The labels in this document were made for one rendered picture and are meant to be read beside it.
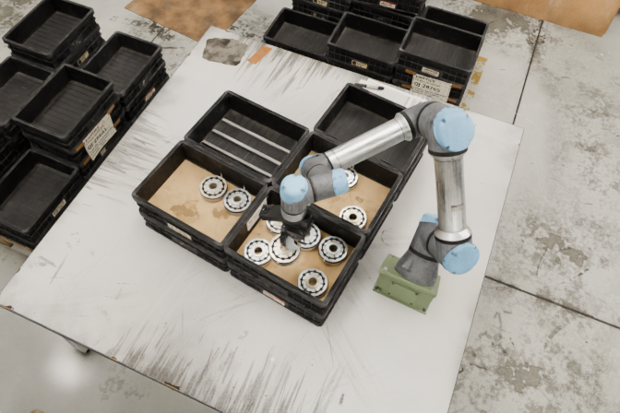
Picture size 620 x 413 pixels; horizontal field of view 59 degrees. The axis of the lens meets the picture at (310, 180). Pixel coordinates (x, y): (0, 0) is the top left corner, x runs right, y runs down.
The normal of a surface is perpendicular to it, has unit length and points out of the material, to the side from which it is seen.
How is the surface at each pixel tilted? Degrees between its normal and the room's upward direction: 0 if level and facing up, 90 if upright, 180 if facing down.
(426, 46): 0
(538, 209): 0
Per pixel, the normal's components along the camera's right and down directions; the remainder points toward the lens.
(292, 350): 0.03, -0.55
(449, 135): 0.27, 0.20
